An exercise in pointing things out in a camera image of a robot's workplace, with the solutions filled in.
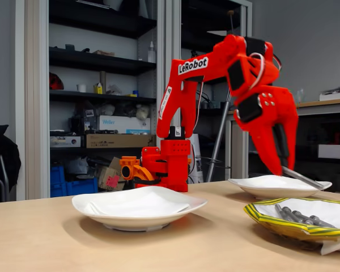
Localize short bolt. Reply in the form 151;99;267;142
309;215;337;229

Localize white printed picture box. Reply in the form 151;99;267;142
50;135;82;148

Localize cardboard box pink sticker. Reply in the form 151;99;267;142
97;157;128;192

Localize brown cardboard tube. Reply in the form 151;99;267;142
99;70;107;94

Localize white red servo cable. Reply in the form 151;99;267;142
248;52;266;96
195;81;204;135

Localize white Weller box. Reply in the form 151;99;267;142
99;115;151;134

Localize black red servo cable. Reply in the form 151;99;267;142
271;52;283;71

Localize yellow-green striped paper tray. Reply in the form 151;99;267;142
243;197;340;256

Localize metal coat stand wooden knobs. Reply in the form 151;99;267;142
206;10;236;182

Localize flat cardboard piece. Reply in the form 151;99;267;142
92;49;116;57

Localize blue plastic crate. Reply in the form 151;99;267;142
65;177;99;197
50;165;66;198

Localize crumpled clear plastic bag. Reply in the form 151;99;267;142
106;84;122;96

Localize long flat white box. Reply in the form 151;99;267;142
319;91;340;102

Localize white printed package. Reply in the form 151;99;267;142
189;133;205;184

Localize wooden top workbench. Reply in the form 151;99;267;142
228;97;340;182

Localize flat brown cardboard box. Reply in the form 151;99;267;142
86;134;156;149

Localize white square plate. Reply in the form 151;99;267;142
71;185;209;232
228;175;333;201

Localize grey metal shelf cabinet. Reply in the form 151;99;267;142
165;0;253;182
15;0;167;201

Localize white plastic squeeze bottle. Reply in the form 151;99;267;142
147;41;157;63

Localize white plastic bag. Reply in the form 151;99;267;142
65;156;89;175

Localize black jacket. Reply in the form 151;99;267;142
0;124;22;203

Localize black electronic device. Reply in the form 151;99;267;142
69;107;100;134

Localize red black helmet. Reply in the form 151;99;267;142
49;72;65;91

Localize white storage box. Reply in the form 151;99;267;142
317;144;340;160

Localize white fluffy bundle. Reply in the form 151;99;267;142
135;104;150;120

